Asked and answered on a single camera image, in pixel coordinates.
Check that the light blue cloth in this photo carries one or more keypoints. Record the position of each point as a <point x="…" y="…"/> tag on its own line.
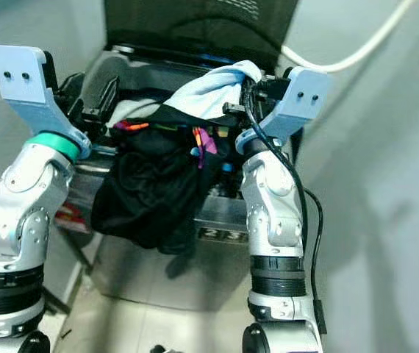
<point x="213" y="88"/>

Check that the dark printed garment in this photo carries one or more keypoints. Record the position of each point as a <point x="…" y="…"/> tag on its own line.
<point x="151" y="184"/>

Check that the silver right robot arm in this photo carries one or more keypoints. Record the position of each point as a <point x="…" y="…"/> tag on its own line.
<point x="276" y="213"/>

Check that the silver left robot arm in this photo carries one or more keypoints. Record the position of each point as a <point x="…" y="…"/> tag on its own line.
<point x="18" y="220"/>

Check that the dark washing machine lid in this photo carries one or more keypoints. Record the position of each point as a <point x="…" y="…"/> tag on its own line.
<point x="202" y="26"/>

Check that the steel top-load washing machine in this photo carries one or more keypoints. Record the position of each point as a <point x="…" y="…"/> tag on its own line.
<point x="151" y="279"/>

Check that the pale blue right wrist camera mount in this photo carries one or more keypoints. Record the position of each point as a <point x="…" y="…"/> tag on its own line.
<point x="301" y="99"/>

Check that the pale blue wrist camera mount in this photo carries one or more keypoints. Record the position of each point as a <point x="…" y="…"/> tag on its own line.
<point x="26" y="88"/>
<point x="301" y="99"/>

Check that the pale blue left wrist camera mount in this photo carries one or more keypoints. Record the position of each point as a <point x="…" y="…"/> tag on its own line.
<point x="26" y="88"/>

